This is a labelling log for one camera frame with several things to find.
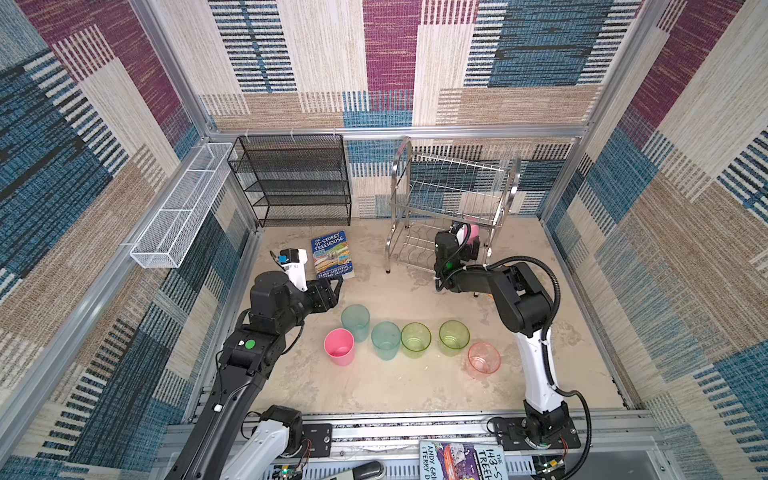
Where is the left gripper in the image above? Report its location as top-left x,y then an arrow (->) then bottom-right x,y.
275,274 -> 341,337

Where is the teal cup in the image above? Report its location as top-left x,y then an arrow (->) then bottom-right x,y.
341,304 -> 370,343
371,321 -> 401,361

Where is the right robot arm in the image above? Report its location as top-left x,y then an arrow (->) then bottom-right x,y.
434,222 -> 592,452

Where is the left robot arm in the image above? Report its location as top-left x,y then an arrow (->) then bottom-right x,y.
166,270 -> 343,479

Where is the silver metal dish rack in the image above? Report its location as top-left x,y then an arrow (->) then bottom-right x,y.
384,137 -> 521,273

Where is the blue treehouse book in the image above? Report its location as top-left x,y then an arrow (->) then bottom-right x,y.
311,230 -> 355,279

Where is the pink cup front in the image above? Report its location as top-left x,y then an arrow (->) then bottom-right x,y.
323,328 -> 355,366

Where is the green cup right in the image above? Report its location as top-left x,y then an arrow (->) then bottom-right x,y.
438,320 -> 471,357

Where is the green cup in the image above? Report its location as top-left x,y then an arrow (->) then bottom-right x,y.
401,322 -> 432,359
438,320 -> 471,357

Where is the green cup left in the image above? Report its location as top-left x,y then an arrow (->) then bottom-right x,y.
401,322 -> 432,359

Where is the clear pink cup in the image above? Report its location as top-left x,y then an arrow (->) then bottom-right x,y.
467,341 -> 502,378

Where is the black mesh shelf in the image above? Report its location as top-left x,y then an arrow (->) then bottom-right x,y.
228,134 -> 352,228

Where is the purple treehouse book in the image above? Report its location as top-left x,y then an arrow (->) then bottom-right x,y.
419,440 -> 508,480

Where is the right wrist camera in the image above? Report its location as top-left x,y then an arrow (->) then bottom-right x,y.
451,222 -> 471,245

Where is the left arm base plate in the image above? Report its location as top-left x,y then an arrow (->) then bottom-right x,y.
281,423 -> 333,459

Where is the white wire wall basket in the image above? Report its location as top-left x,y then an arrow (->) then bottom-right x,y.
130,143 -> 233,269

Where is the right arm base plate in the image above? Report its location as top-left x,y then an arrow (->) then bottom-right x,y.
486,416 -> 582,452

